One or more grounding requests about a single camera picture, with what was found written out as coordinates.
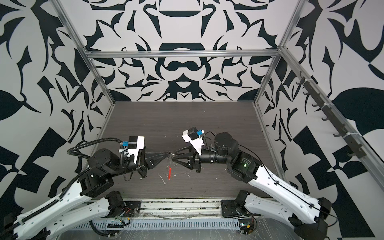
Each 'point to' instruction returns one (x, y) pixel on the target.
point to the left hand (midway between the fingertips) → (167, 151)
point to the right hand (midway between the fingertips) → (175, 157)
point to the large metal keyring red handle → (169, 169)
